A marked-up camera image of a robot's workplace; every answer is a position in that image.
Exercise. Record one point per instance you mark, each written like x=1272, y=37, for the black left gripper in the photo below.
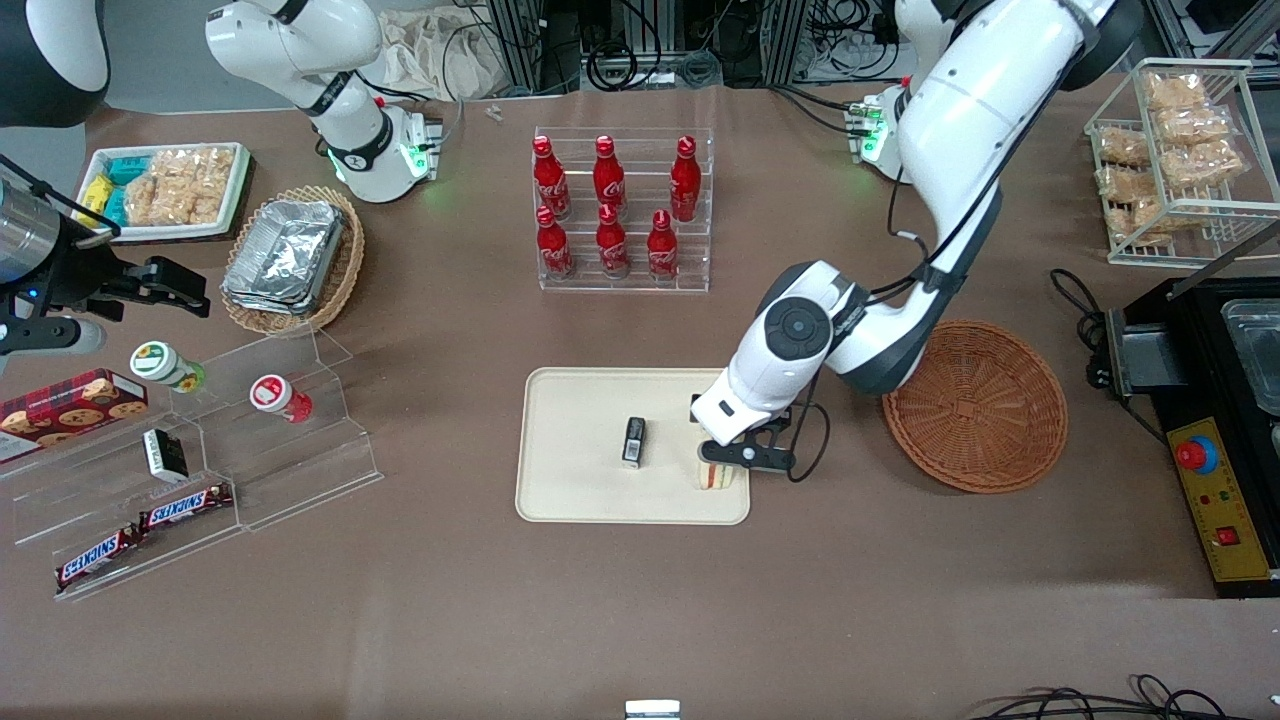
x=695, y=398

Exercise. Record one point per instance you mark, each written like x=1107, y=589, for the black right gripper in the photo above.
x=88, y=276

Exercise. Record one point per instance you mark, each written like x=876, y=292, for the triangular sandwich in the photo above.
x=716, y=480

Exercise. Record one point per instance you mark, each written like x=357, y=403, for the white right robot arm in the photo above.
x=355, y=130

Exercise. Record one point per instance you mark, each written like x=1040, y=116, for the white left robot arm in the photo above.
x=960, y=130

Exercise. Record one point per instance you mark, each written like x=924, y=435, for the white rectangular snack tray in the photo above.
x=235, y=200

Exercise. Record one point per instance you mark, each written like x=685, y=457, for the tan oval wicker basket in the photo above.
x=345, y=270

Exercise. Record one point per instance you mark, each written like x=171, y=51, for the beige plastic tray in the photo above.
x=580, y=480

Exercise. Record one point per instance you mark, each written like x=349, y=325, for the brown round wicker basket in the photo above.
x=985, y=420

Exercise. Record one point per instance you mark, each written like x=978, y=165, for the green lidded cup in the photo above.
x=165, y=364

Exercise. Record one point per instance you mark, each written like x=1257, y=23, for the teal snack pack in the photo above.
x=127, y=168
x=115, y=207

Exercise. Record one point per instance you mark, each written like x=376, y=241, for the clear rice cracker bag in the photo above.
x=180, y=185

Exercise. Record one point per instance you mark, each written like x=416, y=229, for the silver foil container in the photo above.
x=285, y=255

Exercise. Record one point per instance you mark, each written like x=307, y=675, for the yellow snack pack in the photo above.
x=94, y=193

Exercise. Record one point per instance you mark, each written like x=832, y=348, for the red lidded cup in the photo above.
x=278, y=396

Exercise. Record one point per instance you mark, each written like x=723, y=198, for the red cookie box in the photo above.
x=70, y=408

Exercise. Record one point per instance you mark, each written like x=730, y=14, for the small black white box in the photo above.
x=165, y=456

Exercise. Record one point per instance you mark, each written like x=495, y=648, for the clear acrylic bottle rack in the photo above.
x=630, y=285

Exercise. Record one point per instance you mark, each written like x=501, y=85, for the red cola bottle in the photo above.
x=608, y=180
x=662, y=250
x=685, y=182
x=551, y=182
x=554, y=248
x=612, y=245

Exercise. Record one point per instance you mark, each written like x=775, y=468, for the snickers chocolate bar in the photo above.
x=185, y=506
x=95, y=558

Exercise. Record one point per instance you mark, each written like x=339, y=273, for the clear acrylic stepped shelf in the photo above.
x=300, y=470

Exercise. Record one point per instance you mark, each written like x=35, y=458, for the white black device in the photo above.
x=652, y=710

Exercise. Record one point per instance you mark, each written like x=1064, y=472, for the beige cloth bag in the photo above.
x=430, y=55

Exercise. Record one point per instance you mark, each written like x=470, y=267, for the clear fried snack bag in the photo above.
x=1125, y=148
x=1205, y=163
x=1128, y=184
x=1195, y=125
x=1175, y=90
x=1145, y=220

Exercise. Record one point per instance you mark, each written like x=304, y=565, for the black countertop appliance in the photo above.
x=1200, y=390

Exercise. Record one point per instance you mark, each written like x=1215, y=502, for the yellow emergency stop box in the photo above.
x=1225, y=520

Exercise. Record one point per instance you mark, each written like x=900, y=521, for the metal pan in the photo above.
x=1255, y=350

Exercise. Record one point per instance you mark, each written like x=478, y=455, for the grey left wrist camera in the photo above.
x=760, y=460

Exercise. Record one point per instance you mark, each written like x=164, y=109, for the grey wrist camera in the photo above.
x=60, y=336
x=760, y=460

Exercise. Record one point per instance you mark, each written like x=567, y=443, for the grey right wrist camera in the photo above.
x=60, y=336

